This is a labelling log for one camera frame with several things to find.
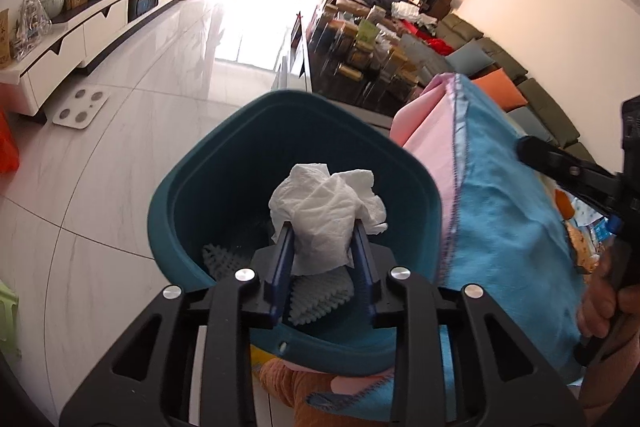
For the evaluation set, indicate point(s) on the green plastic stool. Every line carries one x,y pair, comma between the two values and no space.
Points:
7,317

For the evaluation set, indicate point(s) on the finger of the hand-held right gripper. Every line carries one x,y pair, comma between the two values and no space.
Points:
560,162

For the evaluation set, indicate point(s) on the white TV cabinet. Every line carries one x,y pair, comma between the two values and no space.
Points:
100,22

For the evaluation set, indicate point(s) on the white bathroom scale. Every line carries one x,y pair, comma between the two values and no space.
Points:
82,107

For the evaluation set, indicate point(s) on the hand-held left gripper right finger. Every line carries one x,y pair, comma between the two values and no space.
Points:
361,257

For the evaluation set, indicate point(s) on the brown box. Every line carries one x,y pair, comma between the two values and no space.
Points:
441,2

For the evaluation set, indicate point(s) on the blue cloth with pink backing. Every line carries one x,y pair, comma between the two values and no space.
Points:
500,207

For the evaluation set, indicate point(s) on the white tissue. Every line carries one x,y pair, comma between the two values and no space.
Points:
320,207

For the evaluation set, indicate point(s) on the clear plastic bag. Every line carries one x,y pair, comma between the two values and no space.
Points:
31,29

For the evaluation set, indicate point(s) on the cluster of jars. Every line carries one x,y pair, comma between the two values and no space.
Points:
365,47

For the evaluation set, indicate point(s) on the red cloth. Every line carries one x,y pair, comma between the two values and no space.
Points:
425,37

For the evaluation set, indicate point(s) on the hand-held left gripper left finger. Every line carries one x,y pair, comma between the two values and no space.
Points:
282,267

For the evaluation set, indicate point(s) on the person's right forearm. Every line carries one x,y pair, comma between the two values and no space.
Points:
607,387

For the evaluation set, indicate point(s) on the person's right hand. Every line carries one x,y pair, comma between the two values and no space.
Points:
595,302

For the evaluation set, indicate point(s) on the coffee table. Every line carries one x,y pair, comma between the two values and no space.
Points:
300,72

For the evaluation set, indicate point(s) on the white clothes pile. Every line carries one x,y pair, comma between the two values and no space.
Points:
410,11

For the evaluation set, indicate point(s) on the orange cushion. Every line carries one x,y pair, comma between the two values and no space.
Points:
500,89

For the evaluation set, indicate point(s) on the white ceramic jar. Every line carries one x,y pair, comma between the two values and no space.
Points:
52,3

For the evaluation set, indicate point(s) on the olive green sofa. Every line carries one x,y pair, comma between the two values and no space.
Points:
545,107

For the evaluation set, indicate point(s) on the teal plastic trash bin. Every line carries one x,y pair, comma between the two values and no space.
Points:
200,187

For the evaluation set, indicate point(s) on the grey-blue cushion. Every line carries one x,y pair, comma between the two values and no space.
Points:
532,124
472,59

